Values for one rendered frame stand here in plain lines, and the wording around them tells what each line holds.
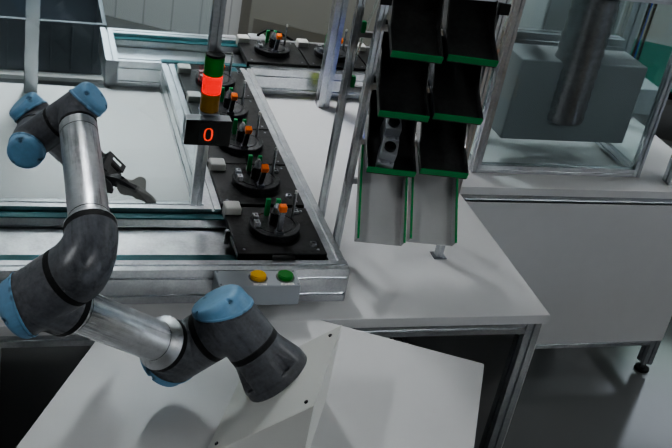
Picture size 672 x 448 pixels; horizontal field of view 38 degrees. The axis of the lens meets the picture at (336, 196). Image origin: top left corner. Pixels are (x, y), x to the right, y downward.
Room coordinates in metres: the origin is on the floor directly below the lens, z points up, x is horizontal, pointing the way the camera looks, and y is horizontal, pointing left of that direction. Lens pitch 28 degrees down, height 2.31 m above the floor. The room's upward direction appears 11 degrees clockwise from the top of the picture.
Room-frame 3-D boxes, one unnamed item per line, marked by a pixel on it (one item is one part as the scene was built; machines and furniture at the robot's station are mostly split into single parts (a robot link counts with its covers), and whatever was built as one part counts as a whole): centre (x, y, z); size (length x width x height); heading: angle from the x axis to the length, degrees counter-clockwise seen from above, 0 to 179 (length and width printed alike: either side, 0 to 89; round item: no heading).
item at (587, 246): (3.50, -0.79, 0.43); 1.11 x 0.68 x 0.86; 111
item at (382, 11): (2.53, -0.15, 1.26); 0.36 x 0.21 x 0.80; 111
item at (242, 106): (2.98, 0.41, 1.01); 0.24 x 0.24 x 0.13; 21
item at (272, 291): (2.05, 0.15, 0.93); 0.21 x 0.07 x 0.06; 111
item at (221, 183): (2.52, 0.24, 1.01); 0.24 x 0.24 x 0.13; 21
